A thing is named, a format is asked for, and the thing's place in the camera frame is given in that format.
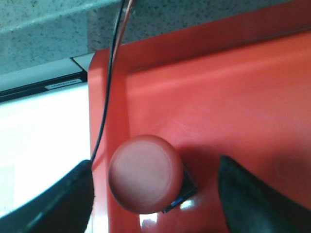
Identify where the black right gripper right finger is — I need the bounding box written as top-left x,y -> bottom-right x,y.
217,156 -> 311,233

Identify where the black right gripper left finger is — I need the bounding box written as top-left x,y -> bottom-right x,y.
0,160 -> 94,233

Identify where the red plastic bin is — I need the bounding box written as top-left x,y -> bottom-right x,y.
93,0 -> 311,233

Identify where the grey stone right slab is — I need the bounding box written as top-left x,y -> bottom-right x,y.
0,0 -> 302,74

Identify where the thin black wire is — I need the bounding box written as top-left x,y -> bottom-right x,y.
90,0 -> 127,162

